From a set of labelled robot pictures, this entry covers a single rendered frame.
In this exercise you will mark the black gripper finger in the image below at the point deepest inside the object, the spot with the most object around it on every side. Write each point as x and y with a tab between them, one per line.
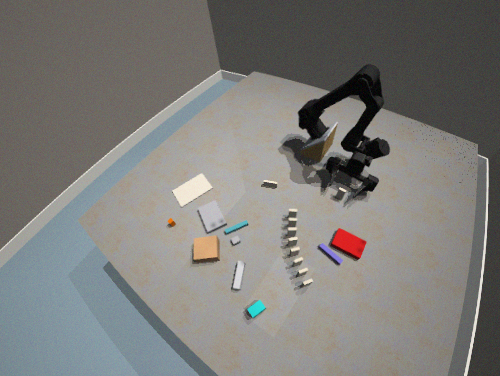
365	186
333	169

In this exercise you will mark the red rectangular block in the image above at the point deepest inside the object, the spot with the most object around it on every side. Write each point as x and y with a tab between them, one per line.
348	243

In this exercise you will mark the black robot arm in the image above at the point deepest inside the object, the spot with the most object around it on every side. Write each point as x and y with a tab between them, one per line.
365	83

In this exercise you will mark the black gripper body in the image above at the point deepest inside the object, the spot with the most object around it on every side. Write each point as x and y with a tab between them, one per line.
353	171

